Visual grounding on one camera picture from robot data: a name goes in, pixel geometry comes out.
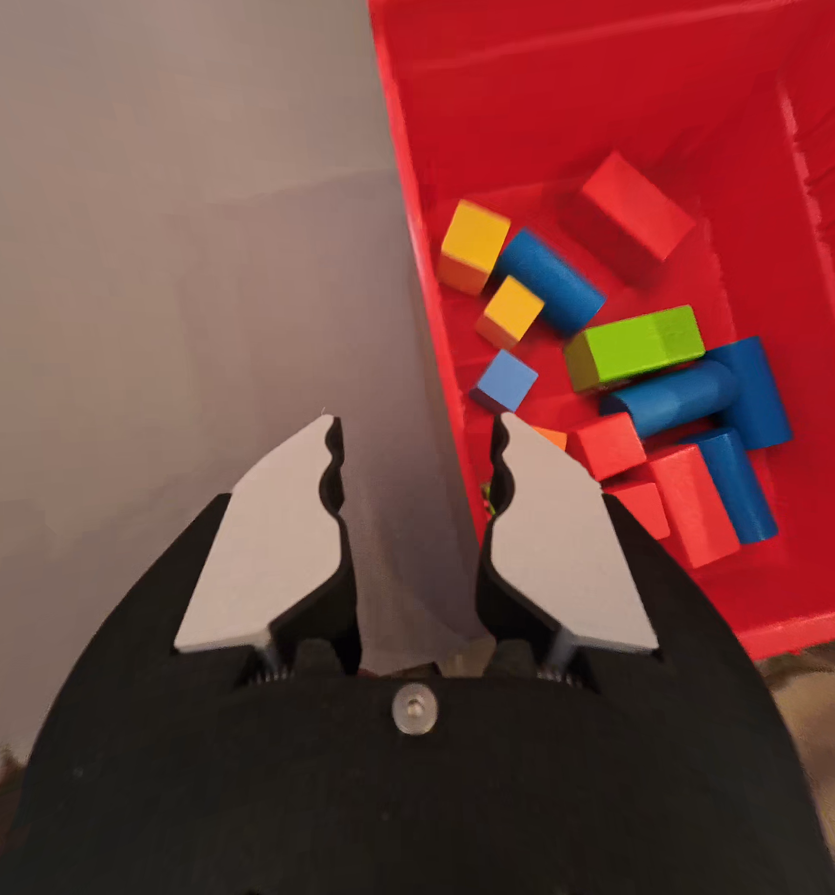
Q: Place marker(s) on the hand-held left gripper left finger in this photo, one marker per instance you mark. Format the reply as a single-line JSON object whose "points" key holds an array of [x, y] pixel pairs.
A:
{"points": [[270, 552]]}

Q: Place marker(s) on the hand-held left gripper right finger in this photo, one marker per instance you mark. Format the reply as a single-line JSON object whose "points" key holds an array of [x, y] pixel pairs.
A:
{"points": [[564, 559]]}

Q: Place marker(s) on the red plastic bin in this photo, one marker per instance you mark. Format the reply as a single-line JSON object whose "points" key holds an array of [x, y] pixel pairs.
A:
{"points": [[599, 84]]}

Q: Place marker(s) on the small red wooden block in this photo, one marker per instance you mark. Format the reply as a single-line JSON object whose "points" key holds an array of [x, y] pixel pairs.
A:
{"points": [[641, 507]]}

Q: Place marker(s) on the orange wooden block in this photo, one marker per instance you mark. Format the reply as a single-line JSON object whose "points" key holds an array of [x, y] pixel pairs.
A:
{"points": [[551, 438]]}

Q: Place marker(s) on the red wooden cube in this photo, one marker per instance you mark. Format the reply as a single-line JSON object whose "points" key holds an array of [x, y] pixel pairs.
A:
{"points": [[609, 444]]}

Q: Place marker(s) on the red rectangular wooden block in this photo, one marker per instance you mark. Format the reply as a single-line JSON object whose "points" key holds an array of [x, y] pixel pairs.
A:
{"points": [[693, 507]]}

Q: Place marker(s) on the light blue wooden cube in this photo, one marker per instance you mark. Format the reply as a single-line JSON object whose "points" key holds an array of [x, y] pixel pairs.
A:
{"points": [[507, 381]]}

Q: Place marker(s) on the blue wooden cylinder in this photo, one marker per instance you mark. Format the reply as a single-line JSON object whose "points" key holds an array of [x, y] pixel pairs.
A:
{"points": [[739, 489], [760, 398], [550, 280], [669, 402]]}

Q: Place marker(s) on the green rectangular wooden block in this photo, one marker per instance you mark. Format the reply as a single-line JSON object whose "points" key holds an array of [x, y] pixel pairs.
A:
{"points": [[634, 346]]}

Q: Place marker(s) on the small yellow wooden cube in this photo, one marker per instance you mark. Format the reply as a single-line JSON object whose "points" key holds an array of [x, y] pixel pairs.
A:
{"points": [[512, 307]]}

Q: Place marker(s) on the beige cloth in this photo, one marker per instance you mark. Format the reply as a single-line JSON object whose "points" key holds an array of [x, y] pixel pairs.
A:
{"points": [[823, 755]]}

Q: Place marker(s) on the large yellow wooden cube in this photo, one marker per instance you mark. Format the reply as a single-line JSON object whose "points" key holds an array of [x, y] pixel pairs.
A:
{"points": [[474, 238]]}

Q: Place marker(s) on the large red wooden block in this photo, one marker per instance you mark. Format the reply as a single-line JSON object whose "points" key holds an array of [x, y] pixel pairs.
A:
{"points": [[630, 210]]}

